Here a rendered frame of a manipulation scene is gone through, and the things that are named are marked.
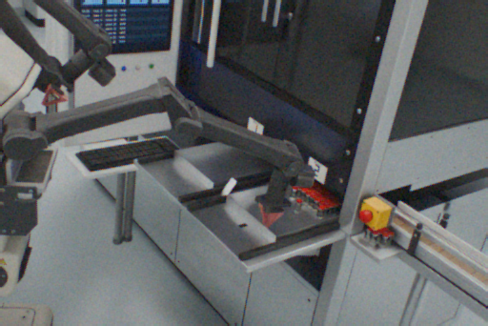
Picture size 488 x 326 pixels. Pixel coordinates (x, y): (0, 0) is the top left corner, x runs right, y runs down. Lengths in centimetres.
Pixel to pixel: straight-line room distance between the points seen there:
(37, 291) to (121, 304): 39
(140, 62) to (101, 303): 114
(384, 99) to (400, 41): 17
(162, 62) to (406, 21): 111
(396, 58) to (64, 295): 190
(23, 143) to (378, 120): 97
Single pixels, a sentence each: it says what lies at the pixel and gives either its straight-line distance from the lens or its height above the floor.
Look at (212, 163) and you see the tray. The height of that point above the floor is 88.
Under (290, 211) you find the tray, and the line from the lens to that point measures 199.
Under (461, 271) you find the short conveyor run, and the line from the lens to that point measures 186.
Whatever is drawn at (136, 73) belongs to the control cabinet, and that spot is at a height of 108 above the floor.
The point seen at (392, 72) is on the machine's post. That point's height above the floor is 143.
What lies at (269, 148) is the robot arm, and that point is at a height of 120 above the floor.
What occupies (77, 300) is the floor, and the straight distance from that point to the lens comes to 289.
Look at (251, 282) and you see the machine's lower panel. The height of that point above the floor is 39.
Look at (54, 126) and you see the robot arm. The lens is 147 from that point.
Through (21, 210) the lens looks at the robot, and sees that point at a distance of 173.
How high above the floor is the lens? 191
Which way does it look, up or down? 28 degrees down
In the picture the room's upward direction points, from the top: 9 degrees clockwise
